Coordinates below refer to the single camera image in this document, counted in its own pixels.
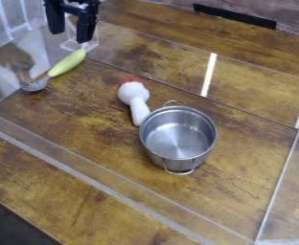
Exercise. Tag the small steel pot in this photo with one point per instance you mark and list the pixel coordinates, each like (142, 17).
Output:
(178, 136)

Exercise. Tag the white red toy mushroom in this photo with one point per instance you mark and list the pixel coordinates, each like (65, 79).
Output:
(134, 94)

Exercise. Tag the green handled metal spoon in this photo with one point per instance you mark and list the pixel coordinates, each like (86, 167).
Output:
(63, 66)

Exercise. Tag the black strip on table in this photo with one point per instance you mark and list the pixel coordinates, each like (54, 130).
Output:
(237, 16)

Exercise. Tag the clear acrylic enclosure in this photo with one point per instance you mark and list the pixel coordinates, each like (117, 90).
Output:
(75, 173)

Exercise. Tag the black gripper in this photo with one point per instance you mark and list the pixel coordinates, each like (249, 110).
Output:
(85, 8)

